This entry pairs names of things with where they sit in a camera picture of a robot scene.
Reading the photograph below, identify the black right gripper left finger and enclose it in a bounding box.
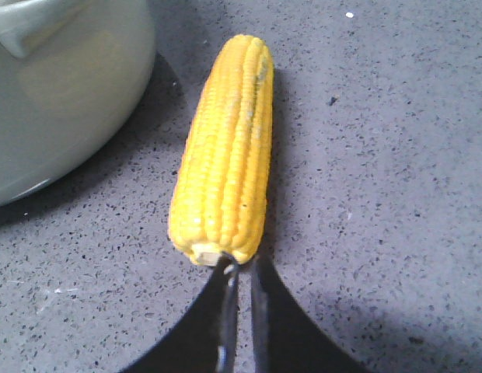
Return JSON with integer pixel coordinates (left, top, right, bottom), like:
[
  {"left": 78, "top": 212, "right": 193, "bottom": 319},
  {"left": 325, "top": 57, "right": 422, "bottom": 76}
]
[{"left": 124, "top": 253, "right": 239, "bottom": 372}]

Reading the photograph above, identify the yellow corn cob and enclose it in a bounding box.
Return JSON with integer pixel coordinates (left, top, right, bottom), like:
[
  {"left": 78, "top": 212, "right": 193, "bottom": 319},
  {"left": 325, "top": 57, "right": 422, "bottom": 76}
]
[{"left": 168, "top": 34, "right": 274, "bottom": 266}]

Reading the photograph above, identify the pale green electric cooking pot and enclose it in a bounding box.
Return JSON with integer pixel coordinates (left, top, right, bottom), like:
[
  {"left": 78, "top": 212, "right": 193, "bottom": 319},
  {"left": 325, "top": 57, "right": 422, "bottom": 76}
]
[{"left": 0, "top": 1, "right": 155, "bottom": 206}]

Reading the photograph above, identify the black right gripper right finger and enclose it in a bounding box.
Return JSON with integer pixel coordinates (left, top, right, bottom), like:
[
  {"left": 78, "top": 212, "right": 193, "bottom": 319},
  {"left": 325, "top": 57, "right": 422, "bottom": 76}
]
[{"left": 251, "top": 254, "right": 366, "bottom": 372}]

